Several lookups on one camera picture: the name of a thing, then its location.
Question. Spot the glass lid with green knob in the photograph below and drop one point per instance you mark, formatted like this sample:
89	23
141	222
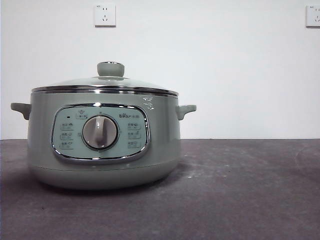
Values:
110	69

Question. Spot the pale green electric cooking pot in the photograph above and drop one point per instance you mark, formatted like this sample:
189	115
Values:
165	140

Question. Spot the white wall socket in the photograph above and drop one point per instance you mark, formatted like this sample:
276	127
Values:
314	16
105	15

